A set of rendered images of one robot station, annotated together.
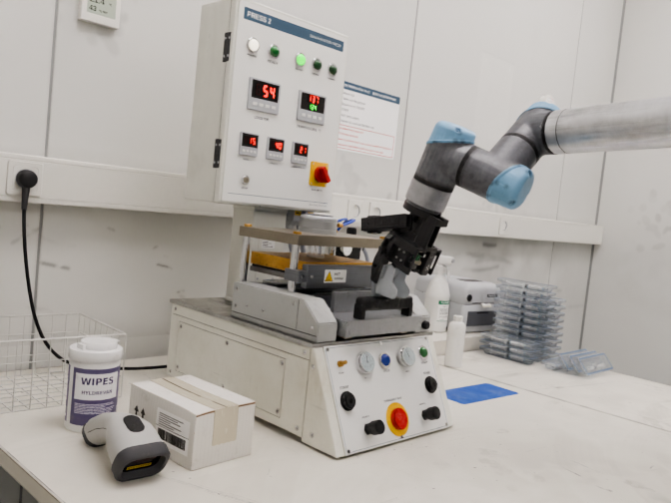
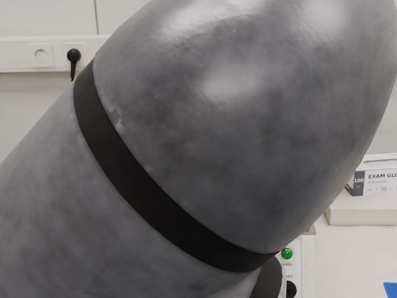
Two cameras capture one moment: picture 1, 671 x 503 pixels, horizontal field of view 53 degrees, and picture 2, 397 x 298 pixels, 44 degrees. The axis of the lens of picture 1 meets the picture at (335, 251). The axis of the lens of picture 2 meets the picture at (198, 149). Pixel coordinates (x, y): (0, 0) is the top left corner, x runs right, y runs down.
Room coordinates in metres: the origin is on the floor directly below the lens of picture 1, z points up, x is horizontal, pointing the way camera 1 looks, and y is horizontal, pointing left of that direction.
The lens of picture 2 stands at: (0.73, -0.69, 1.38)
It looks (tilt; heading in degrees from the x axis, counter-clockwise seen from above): 20 degrees down; 51
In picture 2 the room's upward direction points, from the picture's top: 2 degrees counter-clockwise
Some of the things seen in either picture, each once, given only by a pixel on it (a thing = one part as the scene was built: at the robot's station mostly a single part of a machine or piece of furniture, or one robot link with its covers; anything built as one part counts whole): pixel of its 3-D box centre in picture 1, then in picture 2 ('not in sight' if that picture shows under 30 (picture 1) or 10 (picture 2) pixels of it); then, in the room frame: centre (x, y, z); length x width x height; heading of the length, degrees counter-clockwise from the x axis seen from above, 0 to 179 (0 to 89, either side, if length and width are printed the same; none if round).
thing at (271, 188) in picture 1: (270, 163); not in sight; (1.52, 0.17, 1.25); 0.33 x 0.16 x 0.64; 136
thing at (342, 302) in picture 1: (332, 303); not in sight; (1.35, 0.00, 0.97); 0.30 x 0.22 x 0.08; 46
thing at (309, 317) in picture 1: (282, 309); not in sight; (1.24, 0.09, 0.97); 0.25 x 0.05 x 0.07; 46
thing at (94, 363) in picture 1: (93, 382); not in sight; (1.12, 0.39, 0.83); 0.09 x 0.09 x 0.15
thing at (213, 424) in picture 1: (190, 418); not in sight; (1.08, 0.21, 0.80); 0.19 x 0.13 x 0.09; 46
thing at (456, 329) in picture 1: (455, 340); not in sight; (1.88, -0.37, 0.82); 0.05 x 0.05 x 0.14
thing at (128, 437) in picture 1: (115, 435); not in sight; (0.99, 0.30, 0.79); 0.20 x 0.08 x 0.08; 46
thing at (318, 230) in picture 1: (313, 244); not in sight; (1.43, 0.05, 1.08); 0.31 x 0.24 x 0.13; 136
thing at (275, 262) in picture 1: (318, 253); not in sight; (1.40, 0.03, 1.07); 0.22 x 0.17 x 0.10; 136
